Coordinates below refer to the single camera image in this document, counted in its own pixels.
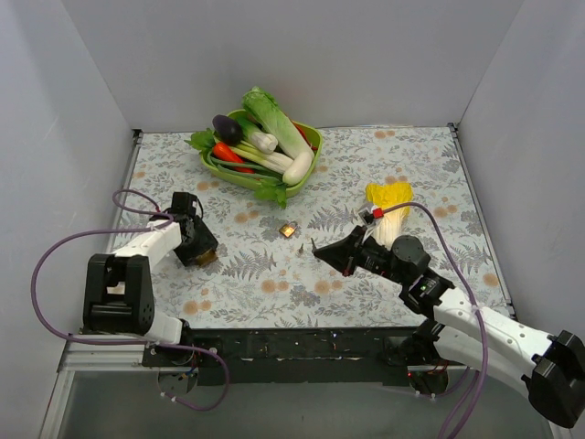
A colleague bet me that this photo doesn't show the large brass padlock with keys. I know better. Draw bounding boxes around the large brass padlock with keys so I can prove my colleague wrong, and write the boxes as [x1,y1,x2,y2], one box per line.
[196,250,218,266]

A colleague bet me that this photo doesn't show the small brass padlock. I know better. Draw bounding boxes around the small brass padlock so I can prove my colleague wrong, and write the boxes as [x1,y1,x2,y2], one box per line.
[279,221,299,239]

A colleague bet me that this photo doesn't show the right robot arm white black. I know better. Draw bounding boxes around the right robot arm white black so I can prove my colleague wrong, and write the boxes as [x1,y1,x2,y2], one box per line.
[313,226,584,429]

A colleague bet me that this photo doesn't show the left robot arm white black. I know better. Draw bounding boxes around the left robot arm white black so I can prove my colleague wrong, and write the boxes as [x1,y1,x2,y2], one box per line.
[82,192,218,366]

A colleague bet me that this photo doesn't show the yellow napa cabbage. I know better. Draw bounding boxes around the yellow napa cabbage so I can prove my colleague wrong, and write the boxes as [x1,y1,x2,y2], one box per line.
[366,181,413,248]

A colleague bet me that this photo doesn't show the floral table mat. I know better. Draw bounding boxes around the floral table mat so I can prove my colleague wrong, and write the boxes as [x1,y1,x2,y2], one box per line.
[119,126,511,328]

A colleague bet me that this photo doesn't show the green plastic basket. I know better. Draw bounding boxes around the green plastic basket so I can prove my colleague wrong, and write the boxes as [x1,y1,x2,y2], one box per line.
[188,110,323,199]

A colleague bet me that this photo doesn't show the green celery leaves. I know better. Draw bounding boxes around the green celery leaves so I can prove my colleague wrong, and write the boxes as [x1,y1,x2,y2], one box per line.
[254,178,287,209]

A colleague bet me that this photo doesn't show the green long beans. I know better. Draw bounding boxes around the green long beans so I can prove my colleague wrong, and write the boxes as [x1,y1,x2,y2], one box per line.
[205,153,282,183]

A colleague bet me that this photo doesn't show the red orange pepper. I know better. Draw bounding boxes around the red orange pepper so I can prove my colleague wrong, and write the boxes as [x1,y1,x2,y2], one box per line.
[212,142,254,174]

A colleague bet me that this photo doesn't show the white radish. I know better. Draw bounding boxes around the white radish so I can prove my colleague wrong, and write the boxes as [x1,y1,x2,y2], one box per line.
[282,151,314,186]

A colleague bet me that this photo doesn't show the purple eggplant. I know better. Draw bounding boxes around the purple eggplant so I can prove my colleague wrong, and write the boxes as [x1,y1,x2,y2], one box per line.
[212,114,244,145]

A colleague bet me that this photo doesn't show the white green leek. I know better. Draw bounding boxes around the white green leek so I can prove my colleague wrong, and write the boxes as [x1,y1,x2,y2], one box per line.
[236,116,278,154]

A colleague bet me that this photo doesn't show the green napa cabbage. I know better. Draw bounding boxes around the green napa cabbage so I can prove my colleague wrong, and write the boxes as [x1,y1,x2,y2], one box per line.
[241,87,313,159]

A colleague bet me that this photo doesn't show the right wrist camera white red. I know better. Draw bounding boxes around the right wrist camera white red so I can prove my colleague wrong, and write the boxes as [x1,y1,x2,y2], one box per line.
[357,203,385,229]

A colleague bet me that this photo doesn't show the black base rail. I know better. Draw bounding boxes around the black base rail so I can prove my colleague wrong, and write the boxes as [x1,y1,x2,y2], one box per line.
[141,315,458,390]

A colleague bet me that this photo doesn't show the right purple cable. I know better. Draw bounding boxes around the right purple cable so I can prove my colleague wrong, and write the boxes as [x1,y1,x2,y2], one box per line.
[381,201,490,439]

